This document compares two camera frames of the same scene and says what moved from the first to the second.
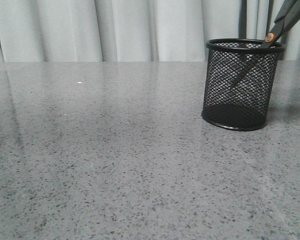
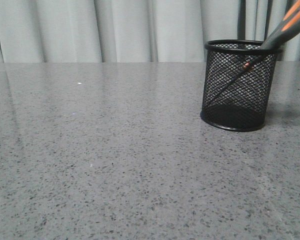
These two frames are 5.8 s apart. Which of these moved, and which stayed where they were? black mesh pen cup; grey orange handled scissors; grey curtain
Moved: grey orange handled scissors
Stayed: grey curtain; black mesh pen cup
